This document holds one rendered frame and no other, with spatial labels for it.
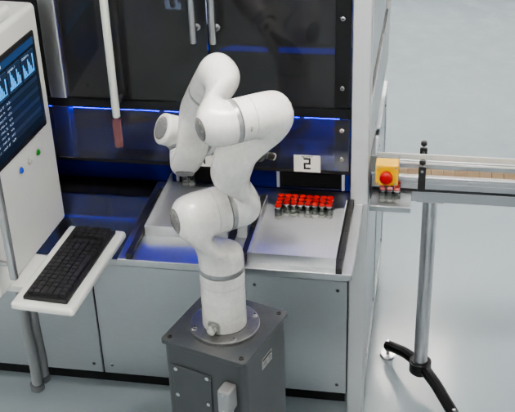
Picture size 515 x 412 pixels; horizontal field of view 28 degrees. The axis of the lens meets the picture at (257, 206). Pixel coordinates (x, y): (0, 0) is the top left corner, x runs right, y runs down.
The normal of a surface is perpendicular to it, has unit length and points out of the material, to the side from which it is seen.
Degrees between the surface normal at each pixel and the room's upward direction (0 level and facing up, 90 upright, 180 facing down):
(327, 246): 0
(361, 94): 90
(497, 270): 0
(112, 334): 90
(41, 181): 90
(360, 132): 90
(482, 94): 0
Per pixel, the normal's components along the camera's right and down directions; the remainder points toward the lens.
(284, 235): -0.04, -0.86
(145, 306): -0.17, 0.50
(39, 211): 0.97, 0.10
